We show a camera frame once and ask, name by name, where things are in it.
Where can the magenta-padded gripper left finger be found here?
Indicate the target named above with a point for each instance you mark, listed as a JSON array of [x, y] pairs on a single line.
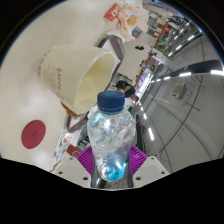
[[85, 160]]

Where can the clear bottle with blue cap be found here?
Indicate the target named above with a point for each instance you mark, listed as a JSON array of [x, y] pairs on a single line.
[[111, 140]]

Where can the ceiling air conditioner unit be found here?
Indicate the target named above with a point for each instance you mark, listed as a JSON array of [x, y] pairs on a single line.
[[179, 91]]

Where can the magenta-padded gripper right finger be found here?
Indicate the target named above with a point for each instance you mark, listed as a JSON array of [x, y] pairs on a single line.
[[138, 160]]

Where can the flat round red coaster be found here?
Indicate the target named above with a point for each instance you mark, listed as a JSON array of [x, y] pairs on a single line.
[[33, 134]]

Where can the colourful sticker sheet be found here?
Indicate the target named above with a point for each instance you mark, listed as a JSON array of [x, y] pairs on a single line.
[[61, 148]]

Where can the red snack packet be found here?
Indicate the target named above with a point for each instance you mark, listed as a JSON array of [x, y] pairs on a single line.
[[111, 12]]

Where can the ceiling lights group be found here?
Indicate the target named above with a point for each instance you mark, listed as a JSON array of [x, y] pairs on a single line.
[[216, 72]]

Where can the beige chair with round hole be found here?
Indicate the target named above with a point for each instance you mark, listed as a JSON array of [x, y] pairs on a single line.
[[133, 61]]

